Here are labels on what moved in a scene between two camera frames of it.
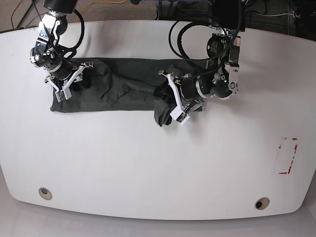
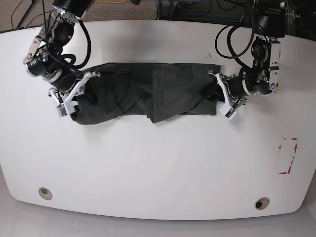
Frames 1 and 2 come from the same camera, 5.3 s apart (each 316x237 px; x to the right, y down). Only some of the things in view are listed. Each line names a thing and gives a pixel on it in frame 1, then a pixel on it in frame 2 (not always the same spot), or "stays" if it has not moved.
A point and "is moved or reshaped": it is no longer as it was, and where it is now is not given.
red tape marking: x=295 y=151 stays
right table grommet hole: x=262 y=203 stays
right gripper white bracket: x=179 y=110 to x=228 y=106
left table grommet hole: x=45 y=193 stays
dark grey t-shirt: x=128 y=85 is moved or reshaped
